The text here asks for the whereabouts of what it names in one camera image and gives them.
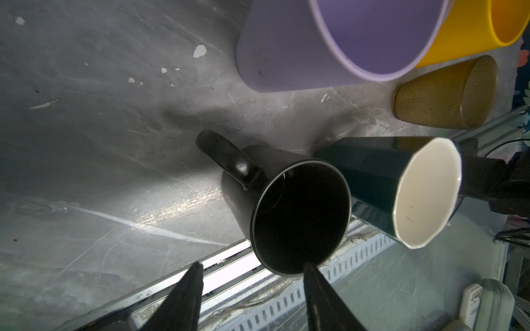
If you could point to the dark green mug cream inside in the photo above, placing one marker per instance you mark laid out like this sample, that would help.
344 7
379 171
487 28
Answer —
406 187

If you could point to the white power adapter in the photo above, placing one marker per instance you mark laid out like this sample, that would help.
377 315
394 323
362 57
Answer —
485 306

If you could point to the black mug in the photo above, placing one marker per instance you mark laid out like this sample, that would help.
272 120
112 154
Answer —
293 208

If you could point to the lilac plastic tumbler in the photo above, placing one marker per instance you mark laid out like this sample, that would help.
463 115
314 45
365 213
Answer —
300 45

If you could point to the white slotted cable duct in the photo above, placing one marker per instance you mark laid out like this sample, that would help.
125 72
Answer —
287 295

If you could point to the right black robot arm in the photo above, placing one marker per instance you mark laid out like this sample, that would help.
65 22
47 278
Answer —
504 185

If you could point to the yellow mug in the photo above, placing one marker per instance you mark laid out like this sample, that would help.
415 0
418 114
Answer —
472 27

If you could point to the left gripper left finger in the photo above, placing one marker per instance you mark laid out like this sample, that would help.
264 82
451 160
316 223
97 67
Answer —
181 309

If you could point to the amber glass cup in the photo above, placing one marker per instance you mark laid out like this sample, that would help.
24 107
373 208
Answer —
456 97

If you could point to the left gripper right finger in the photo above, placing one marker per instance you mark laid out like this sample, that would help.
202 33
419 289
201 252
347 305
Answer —
325 309

